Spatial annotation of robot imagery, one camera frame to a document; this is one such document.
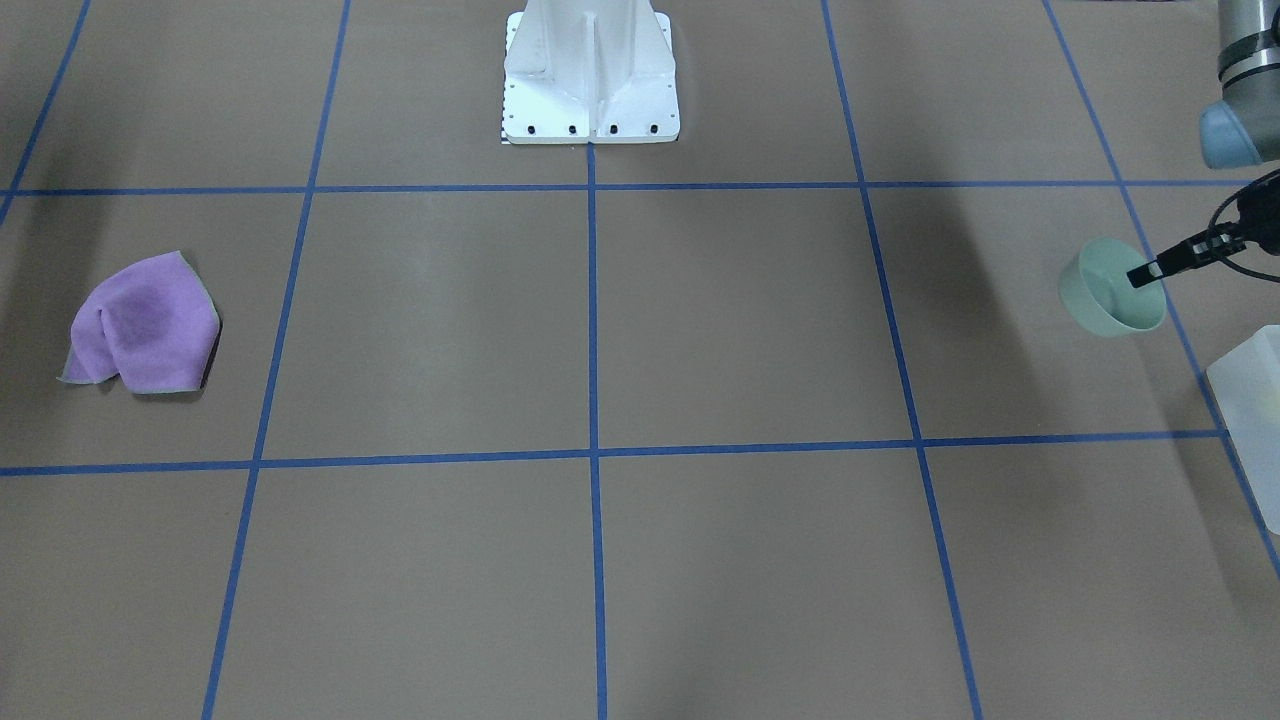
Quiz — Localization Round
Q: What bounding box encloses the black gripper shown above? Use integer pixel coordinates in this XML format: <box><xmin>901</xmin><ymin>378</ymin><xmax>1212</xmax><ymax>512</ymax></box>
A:
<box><xmin>1126</xmin><ymin>176</ymin><xmax>1279</xmax><ymax>290</ymax></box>

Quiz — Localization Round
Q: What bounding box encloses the light green bowl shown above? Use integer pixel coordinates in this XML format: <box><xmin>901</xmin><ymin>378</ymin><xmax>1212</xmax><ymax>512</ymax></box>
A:
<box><xmin>1059</xmin><ymin>238</ymin><xmax>1167</xmax><ymax>338</ymax></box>

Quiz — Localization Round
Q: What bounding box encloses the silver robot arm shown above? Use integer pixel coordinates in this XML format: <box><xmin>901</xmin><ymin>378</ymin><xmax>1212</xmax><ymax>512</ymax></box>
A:
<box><xmin>1126</xmin><ymin>1</ymin><xmax>1279</xmax><ymax>290</ymax></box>

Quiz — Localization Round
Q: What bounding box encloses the purple microfiber cloth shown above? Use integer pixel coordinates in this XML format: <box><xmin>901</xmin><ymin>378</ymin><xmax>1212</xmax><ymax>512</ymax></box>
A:
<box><xmin>58</xmin><ymin>251</ymin><xmax>221</xmax><ymax>395</ymax></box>

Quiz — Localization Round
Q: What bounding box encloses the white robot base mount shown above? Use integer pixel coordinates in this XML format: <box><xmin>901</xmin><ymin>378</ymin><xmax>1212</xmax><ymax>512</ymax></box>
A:
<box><xmin>500</xmin><ymin>1</ymin><xmax>681</xmax><ymax>145</ymax></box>

